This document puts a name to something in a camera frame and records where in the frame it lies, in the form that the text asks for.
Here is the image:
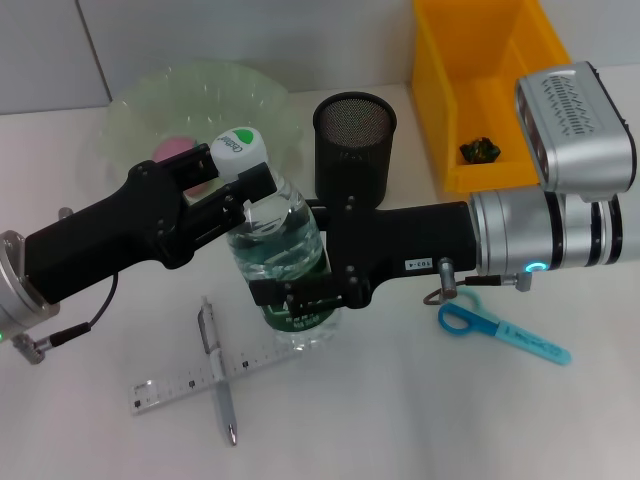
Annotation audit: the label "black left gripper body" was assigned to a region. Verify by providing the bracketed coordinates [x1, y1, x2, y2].
[24, 159, 200, 306]

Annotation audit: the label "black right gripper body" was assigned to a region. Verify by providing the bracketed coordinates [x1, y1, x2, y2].
[324, 196, 477, 310]

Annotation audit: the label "pink toy peach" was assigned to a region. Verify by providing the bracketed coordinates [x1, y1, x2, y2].
[152, 135, 221, 199]

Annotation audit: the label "clear bottle green label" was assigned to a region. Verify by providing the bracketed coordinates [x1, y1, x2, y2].
[209, 127, 344, 356]

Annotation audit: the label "blue scissors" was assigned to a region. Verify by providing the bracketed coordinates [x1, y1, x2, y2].
[437, 287, 573, 367]

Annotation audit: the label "translucent green fruit bowl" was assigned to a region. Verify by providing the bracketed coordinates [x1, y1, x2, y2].
[97, 58, 305, 211]

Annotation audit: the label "black mesh pen holder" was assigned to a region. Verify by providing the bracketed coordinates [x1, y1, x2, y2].
[312, 90, 399, 207]

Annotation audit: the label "grey silver pen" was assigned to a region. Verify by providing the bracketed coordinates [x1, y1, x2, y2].
[198, 295, 239, 447]

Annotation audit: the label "transparent plastic ruler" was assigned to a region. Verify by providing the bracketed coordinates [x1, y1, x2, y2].
[128, 334, 301, 417]

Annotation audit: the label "yellow plastic bin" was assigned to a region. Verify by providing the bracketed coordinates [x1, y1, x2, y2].
[412, 0, 574, 194]

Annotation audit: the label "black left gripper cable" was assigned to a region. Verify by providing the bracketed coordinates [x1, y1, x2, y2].
[12, 207, 120, 365]

